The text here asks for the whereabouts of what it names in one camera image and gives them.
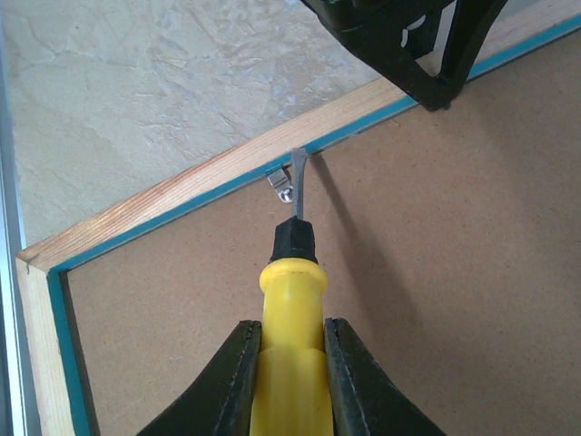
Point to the yellow handled screwdriver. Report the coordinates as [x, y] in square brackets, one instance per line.
[292, 395]

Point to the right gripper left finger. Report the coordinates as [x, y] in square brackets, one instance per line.
[219, 400]

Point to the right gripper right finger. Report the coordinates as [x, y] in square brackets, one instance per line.
[364, 400]

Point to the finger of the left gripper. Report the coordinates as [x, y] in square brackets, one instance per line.
[470, 24]
[389, 37]

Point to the metal frame clip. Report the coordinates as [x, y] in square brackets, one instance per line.
[281, 183]

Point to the teal wooden picture frame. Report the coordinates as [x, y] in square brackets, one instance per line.
[450, 241]

